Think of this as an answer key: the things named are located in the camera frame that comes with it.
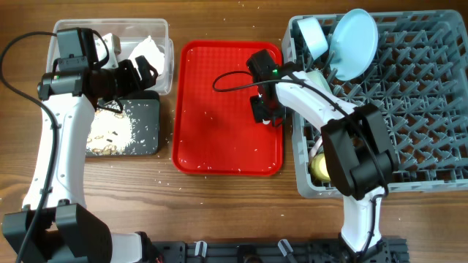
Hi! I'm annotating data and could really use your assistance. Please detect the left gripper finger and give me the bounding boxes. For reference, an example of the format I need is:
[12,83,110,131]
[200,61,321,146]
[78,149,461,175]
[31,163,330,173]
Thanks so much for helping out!
[116,59,143,99]
[135,56,159,90]

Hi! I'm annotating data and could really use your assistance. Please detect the clear plastic bin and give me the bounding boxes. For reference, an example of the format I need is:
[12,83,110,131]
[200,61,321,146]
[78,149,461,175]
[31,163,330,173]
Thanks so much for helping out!
[53,18,174,96]

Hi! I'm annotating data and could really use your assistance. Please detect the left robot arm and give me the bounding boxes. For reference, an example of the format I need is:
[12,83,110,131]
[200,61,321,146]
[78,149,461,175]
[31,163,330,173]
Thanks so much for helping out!
[2,28,164,262]

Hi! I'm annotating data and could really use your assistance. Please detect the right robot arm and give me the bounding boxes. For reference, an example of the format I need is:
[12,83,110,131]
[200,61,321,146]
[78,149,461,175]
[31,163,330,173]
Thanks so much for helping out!
[246,50,398,262]

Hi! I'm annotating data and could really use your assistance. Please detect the red serving tray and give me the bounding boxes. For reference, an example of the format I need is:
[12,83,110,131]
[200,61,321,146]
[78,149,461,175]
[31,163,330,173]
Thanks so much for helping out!
[172,40,284,177]

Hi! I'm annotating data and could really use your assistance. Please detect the green bowl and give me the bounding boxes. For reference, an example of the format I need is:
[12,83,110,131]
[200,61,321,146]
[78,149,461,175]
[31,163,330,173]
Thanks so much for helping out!
[306,70,333,94]

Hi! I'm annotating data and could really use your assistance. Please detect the yellow cup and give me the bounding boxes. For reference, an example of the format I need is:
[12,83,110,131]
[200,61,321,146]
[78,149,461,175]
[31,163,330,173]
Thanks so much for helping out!
[310,153,331,182]

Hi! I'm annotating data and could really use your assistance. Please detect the light blue bowl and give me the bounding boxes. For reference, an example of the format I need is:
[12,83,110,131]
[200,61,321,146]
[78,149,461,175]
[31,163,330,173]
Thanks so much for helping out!
[298,17,328,60]

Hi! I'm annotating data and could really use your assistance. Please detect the white plastic fork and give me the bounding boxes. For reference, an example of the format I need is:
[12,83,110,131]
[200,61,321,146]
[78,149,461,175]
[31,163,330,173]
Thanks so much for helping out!
[309,137,323,161]

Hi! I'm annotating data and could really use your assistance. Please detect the black plastic tray bin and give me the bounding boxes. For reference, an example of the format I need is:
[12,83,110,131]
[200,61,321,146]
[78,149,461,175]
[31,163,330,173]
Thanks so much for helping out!
[102,91,160,156]

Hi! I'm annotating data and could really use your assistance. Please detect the food scraps rice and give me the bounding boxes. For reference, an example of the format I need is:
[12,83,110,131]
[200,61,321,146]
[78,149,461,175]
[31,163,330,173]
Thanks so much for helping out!
[86,102,148,157]

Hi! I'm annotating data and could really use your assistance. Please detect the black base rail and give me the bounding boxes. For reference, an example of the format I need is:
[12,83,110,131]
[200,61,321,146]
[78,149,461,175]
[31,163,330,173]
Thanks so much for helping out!
[146,239,409,263]

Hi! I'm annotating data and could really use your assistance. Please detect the grey dishwasher rack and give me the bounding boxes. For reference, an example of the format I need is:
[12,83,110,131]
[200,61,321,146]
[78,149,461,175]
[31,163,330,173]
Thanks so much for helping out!
[282,9,467,192]

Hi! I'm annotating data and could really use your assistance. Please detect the light blue plate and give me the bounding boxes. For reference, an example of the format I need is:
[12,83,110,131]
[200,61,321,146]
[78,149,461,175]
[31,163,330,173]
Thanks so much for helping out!
[330,9,379,81]

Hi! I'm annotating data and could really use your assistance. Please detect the white napkin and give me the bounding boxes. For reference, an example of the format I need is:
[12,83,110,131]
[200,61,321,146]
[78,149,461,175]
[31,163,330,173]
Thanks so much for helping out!
[129,36,165,75]

